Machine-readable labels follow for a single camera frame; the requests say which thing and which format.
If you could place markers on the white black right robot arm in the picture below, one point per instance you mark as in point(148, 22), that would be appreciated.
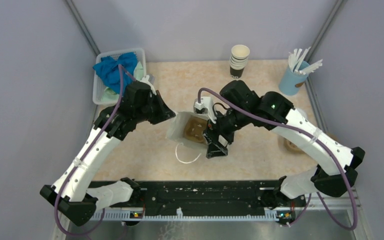
point(335, 172)

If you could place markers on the white wrapped straws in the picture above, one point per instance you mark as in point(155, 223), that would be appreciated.
point(296, 62)

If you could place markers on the blue straw holder cup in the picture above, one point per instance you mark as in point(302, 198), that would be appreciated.
point(291, 82)

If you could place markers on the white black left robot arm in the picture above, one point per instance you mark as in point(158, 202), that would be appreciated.
point(71, 194)

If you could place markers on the brown pulp carrier piece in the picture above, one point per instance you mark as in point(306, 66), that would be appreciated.
point(194, 128)

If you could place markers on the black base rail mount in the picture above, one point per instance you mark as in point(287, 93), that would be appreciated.
point(205, 201)

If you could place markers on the white plastic basket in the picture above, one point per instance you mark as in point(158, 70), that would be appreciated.
point(98, 85)

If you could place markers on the brown pulp cup carrier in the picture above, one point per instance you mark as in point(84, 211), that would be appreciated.
point(295, 149)

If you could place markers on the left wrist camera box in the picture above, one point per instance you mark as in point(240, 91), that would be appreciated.
point(149, 80)

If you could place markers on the blue cloth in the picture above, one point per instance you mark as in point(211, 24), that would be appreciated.
point(117, 73)

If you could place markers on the light blue paper bag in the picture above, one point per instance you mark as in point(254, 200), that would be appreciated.
point(175, 133)

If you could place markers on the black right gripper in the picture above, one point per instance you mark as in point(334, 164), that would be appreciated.
point(215, 148)

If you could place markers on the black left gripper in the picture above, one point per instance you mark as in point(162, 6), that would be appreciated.
point(164, 112)

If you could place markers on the stack of paper cups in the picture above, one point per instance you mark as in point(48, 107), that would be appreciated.
point(238, 60)

